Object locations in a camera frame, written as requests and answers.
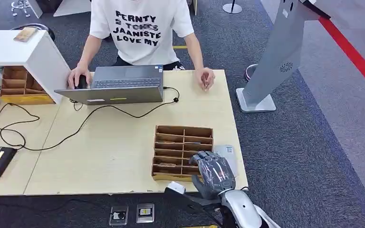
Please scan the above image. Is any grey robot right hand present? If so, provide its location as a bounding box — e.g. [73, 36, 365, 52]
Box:
[189, 151, 236, 200]

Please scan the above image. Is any person's left hand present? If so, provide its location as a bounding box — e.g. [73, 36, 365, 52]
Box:
[195, 66, 216, 93]

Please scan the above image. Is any person's right hand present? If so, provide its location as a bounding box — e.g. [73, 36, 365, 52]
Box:
[67, 64, 93, 90]

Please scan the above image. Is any grey plastic card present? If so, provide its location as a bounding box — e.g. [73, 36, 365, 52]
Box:
[214, 144, 239, 178]

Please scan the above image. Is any white desk shelf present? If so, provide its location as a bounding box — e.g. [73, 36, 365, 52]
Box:
[0, 29, 71, 105]

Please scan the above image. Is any round metal floor base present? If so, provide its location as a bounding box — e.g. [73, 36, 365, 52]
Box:
[244, 63, 259, 82]

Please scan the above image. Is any wooden card box with dividers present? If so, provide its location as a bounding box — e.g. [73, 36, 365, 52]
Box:
[151, 125, 215, 183]

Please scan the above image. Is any grey laptop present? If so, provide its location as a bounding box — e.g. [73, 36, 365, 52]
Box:
[54, 65, 165, 106]

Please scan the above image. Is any black round chair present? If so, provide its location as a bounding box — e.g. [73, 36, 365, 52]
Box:
[10, 23, 56, 42]

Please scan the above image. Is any wooden box with yellow base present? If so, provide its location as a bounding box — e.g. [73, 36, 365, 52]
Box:
[0, 66, 56, 105]

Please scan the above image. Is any small wooden card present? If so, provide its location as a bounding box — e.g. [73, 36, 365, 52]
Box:
[13, 27, 38, 43]

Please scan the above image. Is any stanchion round base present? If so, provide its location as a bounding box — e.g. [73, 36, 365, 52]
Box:
[222, 0, 243, 14]

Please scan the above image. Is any grey floor kiosk stand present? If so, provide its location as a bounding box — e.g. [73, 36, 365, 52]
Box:
[235, 0, 332, 113]

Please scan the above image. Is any person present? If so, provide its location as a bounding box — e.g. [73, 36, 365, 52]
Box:
[67, 0, 216, 93]

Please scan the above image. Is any floor socket with yellow label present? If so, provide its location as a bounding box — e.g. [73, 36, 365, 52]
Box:
[135, 203, 155, 224]

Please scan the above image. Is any chrome chair base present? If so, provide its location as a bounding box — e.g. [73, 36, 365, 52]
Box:
[10, 0, 33, 18]

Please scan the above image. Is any floor socket with black plug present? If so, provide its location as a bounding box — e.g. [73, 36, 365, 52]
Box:
[109, 206, 129, 227]

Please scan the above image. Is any red barrier belt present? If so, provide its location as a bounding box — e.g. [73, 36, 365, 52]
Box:
[317, 16, 365, 100]

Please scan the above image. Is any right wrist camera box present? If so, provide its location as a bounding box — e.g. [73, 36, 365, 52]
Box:
[165, 180, 188, 197]

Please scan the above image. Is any long black laptop cable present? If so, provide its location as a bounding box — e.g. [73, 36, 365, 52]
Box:
[0, 86, 181, 152]

